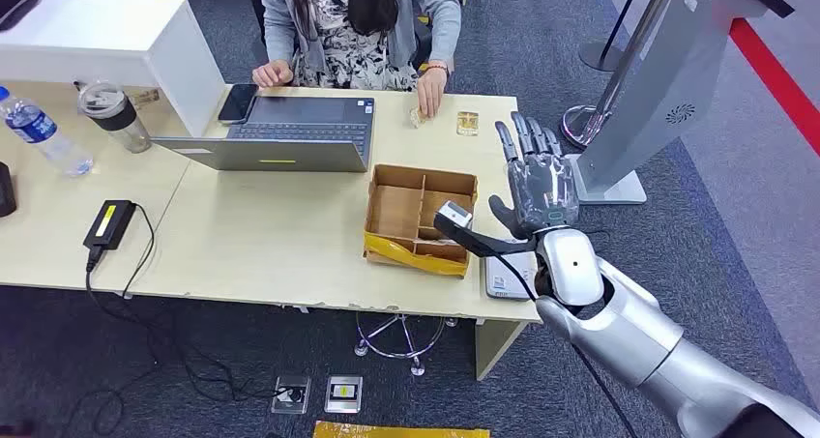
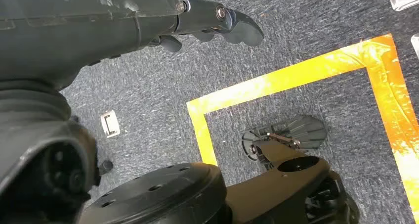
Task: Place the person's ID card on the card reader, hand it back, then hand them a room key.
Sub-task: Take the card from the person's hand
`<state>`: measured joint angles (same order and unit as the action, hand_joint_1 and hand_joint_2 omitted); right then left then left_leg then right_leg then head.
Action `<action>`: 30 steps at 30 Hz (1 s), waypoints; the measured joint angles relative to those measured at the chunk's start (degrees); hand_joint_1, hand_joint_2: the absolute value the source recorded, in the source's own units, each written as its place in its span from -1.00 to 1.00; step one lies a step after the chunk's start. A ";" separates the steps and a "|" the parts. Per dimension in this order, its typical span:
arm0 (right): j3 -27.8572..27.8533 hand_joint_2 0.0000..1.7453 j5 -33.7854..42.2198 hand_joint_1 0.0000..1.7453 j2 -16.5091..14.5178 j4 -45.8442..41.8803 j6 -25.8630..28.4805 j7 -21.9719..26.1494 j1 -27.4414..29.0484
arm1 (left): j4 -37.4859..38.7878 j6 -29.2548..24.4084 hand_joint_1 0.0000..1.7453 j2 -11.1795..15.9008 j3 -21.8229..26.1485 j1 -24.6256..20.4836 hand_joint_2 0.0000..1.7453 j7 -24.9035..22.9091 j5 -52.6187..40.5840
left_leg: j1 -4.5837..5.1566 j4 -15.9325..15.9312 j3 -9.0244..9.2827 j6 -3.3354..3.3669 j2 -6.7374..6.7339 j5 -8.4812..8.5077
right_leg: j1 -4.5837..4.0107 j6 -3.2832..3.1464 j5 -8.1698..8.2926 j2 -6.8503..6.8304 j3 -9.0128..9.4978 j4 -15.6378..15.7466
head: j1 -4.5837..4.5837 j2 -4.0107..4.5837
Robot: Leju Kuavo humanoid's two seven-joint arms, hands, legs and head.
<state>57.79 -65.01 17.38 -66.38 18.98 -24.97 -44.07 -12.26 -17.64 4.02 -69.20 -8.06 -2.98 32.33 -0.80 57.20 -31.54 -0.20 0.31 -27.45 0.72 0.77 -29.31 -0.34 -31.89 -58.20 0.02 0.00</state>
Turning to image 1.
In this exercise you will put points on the person's left hand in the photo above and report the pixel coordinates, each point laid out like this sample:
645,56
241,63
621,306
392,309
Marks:
430,92

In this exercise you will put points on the person's right hand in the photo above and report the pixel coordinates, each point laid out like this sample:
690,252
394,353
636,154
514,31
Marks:
272,74

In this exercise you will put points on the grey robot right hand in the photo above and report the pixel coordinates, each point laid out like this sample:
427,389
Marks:
544,192

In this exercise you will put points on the yellow tree print ID card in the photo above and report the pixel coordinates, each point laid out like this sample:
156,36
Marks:
416,118

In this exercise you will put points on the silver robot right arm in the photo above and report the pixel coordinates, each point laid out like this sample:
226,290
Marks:
640,339

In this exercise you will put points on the white card reader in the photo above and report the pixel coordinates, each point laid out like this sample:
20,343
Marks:
506,281

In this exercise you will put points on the person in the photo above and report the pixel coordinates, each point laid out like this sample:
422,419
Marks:
359,25

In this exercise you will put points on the small tan card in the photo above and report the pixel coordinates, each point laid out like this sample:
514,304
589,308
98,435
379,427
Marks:
145,97

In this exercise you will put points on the black smartphone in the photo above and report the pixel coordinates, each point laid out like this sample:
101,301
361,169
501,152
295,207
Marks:
237,103

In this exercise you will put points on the grey laptop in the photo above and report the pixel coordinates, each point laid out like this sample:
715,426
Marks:
295,134

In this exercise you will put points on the wooden organizer box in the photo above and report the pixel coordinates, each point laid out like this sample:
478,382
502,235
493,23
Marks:
397,214

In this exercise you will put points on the yellow tape on box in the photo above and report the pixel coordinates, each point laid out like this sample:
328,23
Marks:
410,259

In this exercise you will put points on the beige desk leg panel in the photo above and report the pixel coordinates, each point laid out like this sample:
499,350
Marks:
496,345

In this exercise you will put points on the clear tumbler with lid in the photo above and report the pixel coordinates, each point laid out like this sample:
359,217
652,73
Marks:
115,118

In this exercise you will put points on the silver kiosk stand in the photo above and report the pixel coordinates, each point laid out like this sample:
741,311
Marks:
666,70

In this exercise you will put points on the white shelf box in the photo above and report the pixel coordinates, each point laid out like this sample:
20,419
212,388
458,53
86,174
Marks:
96,38

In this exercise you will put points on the chrome stool base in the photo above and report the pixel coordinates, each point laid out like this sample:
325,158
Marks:
416,361

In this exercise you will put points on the black power adapter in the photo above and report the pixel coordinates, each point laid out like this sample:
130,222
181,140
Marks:
109,225

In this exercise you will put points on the clear water bottle blue label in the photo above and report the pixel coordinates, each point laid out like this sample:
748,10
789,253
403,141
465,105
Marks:
41,134

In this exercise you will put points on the yellow floor tape square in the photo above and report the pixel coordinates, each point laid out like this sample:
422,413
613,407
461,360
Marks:
397,430

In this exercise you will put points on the closed floor outlet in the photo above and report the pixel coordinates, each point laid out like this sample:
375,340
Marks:
343,394

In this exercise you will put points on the black device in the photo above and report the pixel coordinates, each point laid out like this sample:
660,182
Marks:
5,192

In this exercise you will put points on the open floor outlet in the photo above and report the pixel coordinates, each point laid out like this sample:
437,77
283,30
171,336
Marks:
290,394

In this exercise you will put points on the chrome stanchion post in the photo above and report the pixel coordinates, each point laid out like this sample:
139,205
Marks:
580,131

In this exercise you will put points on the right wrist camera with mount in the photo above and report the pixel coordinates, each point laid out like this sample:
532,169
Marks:
456,216

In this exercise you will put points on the black stanchion post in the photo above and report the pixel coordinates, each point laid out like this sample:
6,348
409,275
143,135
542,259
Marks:
601,57

